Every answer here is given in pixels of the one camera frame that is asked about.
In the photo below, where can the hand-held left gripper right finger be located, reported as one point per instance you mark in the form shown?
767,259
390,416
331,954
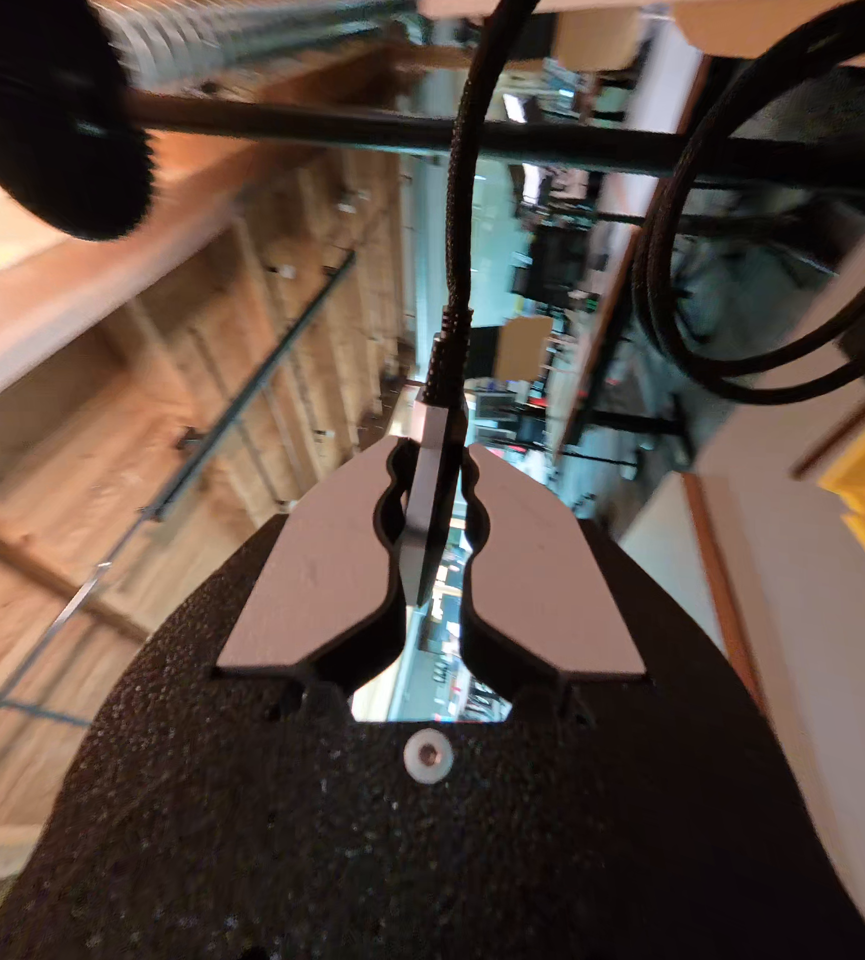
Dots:
552,585

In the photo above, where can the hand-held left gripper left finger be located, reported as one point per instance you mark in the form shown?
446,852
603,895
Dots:
312,577

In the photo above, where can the white desk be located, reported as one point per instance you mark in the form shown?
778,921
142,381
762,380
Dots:
815,712

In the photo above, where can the brown cardboard panel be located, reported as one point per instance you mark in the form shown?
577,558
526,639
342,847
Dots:
524,346

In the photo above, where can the black metal bar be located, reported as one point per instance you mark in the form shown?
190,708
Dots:
290,124

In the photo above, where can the silver ventilation duct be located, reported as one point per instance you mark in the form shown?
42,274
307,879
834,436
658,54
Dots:
215,37

